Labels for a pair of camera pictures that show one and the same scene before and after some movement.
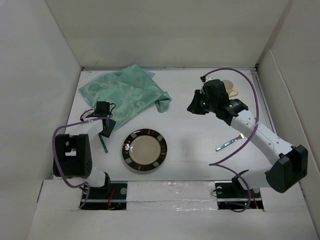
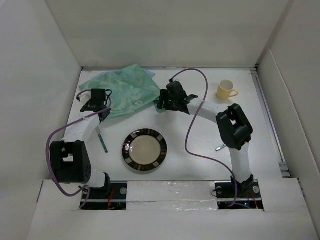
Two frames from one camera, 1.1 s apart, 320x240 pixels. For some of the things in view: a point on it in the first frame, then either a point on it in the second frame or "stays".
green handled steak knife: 103,144 stays
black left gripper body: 108,130 → 107,113
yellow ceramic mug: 229,86 stays
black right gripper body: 201,105 → 169,104
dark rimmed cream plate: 144,149 stays
